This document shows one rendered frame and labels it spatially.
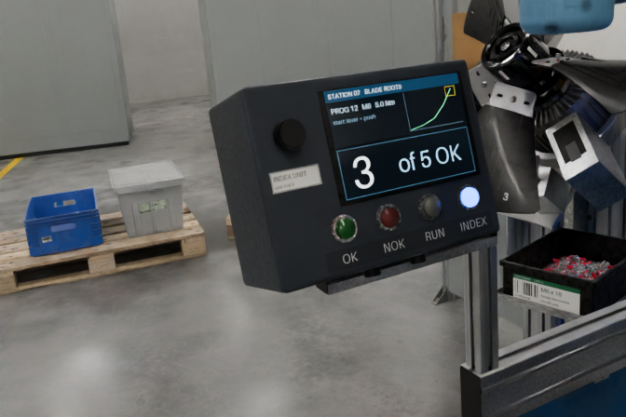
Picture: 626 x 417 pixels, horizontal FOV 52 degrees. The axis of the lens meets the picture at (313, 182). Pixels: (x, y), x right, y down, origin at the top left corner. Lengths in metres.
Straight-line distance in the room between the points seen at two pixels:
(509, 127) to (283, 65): 5.47
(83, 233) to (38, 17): 4.70
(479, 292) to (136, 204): 3.23
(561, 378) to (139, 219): 3.23
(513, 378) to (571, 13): 0.51
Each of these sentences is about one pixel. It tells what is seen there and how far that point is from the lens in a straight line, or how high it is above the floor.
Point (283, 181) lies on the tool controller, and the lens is 0.58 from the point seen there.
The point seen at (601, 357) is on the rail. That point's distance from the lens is 1.03.
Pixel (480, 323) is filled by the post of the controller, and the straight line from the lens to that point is 0.84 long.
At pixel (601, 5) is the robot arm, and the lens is 0.57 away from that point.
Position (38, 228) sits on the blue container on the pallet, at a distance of 3.93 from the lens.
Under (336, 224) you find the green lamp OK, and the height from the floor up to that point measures 1.12.
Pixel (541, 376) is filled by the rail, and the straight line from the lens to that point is 0.94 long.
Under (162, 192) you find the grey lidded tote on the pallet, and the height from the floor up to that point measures 0.40.
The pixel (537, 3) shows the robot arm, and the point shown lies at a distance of 0.56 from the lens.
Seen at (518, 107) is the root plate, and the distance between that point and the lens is 1.41.
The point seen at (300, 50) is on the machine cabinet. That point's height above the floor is 1.01.
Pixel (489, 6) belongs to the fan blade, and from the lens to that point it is 1.63.
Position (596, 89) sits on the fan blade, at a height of 1.15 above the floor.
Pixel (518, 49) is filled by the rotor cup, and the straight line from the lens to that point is 1.39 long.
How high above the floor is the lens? 1.31
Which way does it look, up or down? 14 degrees down
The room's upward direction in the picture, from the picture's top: 5 degrees counter-clockwise
